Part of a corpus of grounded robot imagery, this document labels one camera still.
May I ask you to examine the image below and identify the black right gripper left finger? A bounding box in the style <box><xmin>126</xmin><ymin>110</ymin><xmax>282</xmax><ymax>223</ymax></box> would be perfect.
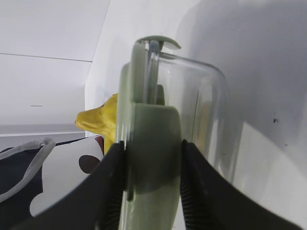
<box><xmin>14</xmin><ymin>141</ymin><xmax>125</xmax><ymax>230</ymax></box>

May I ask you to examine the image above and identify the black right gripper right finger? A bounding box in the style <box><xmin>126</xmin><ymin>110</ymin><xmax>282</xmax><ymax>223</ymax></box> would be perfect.
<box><xmin>180</xmin><ymin>140</ymin><xmax>300</xmax><ymax>230</ymax></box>

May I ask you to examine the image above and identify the navy blue lunch bag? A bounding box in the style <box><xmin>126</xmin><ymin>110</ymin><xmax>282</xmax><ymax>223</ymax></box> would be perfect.
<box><xmin>0</xmin><ymin>138</ymin><xmax>102</xmax><ymax>230</ymax></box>

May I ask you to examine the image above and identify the yellow pear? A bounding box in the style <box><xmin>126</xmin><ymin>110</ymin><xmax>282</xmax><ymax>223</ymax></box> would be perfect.
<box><xmin>75</xmin><ymin>93</ymin><xmax>118</xmax><ymax>154</ymax></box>

